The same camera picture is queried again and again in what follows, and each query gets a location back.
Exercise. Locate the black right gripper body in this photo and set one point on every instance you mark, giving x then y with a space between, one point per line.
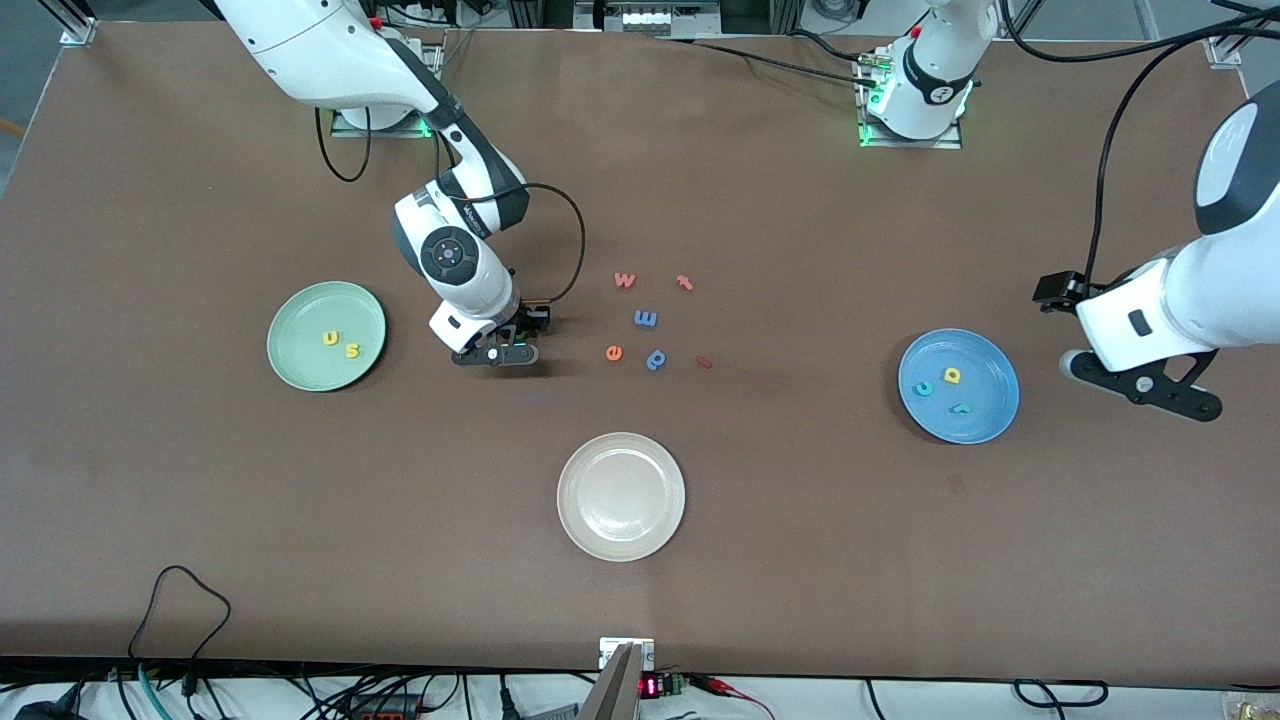
532 319

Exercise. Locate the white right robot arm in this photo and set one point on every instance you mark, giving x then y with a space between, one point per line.
320 50

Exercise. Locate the blue letter m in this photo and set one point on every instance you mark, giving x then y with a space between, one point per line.
645 319

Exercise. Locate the blue plate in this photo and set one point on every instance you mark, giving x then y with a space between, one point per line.
985 395

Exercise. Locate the blue letter p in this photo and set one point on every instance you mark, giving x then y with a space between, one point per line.
656 359

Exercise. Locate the white plate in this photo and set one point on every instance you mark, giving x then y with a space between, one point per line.
621 496

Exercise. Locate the green plate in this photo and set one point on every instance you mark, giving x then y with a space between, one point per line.
300 350

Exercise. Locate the white power strip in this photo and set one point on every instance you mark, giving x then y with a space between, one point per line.
645 18

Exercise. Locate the grey metal bar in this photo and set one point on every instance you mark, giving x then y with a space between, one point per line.
615 690

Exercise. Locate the red digit display module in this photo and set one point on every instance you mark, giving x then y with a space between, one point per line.
650 687

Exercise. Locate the black power strip red switches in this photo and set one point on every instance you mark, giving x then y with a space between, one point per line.
385 713

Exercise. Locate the red clip lead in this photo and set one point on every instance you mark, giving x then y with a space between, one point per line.
725 688

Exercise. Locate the black left camera mount bracket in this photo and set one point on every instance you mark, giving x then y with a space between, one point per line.
1170 395

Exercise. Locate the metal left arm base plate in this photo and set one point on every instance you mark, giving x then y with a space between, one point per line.
950 143

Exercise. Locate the silver corner bracket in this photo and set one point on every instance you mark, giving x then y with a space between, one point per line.
1222 52
78 30

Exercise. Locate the white tag bracket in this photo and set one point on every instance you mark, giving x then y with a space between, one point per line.
610 648

